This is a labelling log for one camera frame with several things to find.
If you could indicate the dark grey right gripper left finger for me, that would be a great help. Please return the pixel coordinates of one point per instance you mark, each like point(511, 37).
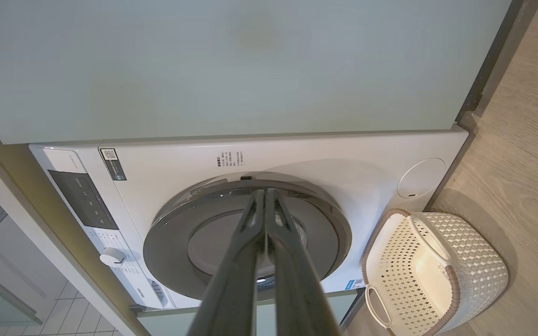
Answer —
point(236, 280)

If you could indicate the light blue cabinet panel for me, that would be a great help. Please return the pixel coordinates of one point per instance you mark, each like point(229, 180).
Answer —
point(250, 70)

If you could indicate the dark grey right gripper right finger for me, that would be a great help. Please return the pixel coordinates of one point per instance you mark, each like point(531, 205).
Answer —
point(297, 289)

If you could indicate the white front-load washing machine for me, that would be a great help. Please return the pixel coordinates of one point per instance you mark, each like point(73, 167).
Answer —
point(334, 154)

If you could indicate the printed instruction text sticker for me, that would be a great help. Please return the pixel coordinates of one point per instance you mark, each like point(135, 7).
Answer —
point(229, 159)

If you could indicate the round dark glass washer door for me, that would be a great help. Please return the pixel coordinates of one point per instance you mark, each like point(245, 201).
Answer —
point(171, 238)

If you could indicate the dark cabinet plinth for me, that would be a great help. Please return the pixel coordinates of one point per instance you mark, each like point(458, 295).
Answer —
point(493, 65)

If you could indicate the QR code sticker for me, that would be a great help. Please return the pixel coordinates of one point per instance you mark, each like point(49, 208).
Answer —
point(112, 164)

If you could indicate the round white filter cover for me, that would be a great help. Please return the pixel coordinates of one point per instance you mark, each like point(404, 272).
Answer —
point(421, 177)

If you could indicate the wooden countertop edge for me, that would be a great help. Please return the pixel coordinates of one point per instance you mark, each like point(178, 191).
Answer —
point(40, 210)

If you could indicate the dark washing machine display panel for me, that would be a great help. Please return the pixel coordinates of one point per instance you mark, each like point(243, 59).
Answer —
point(84, 200)

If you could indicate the blue energy label sticker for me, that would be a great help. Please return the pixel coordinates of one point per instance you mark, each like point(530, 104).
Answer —
point(355, 284)

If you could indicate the white perforated laundry basket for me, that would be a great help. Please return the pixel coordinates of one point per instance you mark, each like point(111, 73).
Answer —
point(474, 261)

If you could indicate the white washing machine dial knob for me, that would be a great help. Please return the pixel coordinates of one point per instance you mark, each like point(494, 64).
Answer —
point(112, 257)

